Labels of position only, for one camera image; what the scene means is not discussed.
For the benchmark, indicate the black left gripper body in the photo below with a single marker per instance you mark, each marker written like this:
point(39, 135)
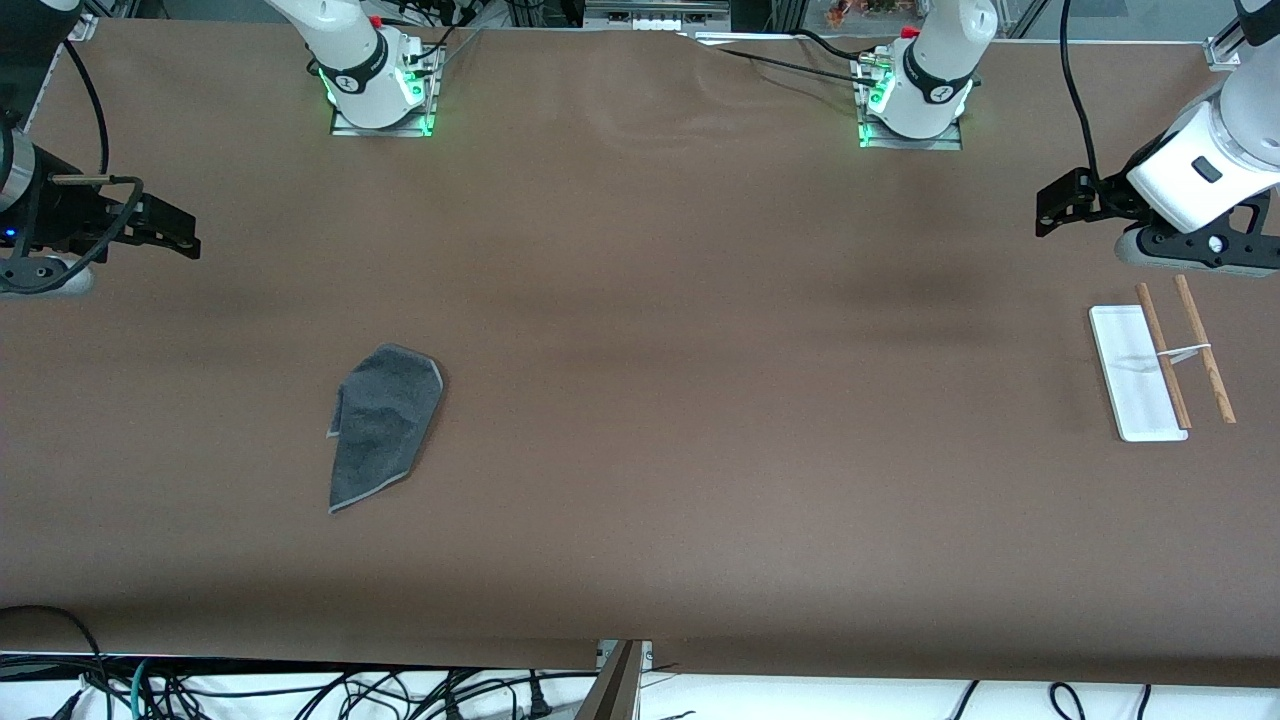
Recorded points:
point(1108, 195)

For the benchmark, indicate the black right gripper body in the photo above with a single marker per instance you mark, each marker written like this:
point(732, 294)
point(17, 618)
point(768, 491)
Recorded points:
point(62, 212)

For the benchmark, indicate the grey towel with red underside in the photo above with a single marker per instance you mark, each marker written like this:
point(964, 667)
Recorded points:
point(385, 420)

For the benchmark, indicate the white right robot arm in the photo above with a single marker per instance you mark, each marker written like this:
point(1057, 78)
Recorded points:
point(360, 60)

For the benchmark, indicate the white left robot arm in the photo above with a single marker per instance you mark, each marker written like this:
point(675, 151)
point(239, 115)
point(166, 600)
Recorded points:
point(940, 60)

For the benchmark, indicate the orange object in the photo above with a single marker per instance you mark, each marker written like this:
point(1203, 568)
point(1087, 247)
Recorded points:
point(850, 10)

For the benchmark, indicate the grey device with white ports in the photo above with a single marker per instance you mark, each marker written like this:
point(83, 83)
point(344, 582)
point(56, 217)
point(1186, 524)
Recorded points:
point(610, 15)

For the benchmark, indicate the brown wooden beam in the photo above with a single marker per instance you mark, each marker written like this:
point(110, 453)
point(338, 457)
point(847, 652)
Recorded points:
point(612, 690)

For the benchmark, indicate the black right camera mount bracket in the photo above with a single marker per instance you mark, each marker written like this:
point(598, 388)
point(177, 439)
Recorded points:
point(25, 272)

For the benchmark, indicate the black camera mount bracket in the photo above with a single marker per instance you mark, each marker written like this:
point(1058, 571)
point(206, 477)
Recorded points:
point(25, 272)
point(1180, 250)

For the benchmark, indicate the black left camera mount bracket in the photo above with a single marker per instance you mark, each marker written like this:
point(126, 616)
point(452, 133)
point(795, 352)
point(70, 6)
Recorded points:
point(1180, 250)

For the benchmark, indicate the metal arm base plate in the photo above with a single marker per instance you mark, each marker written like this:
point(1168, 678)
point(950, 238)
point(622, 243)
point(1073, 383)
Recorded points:
point(345, 128)
point(950, 142)

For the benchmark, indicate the aluminium frame corner piece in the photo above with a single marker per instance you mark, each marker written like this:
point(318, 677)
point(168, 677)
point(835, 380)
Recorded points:
point(1222, 55)
point(80, 27)

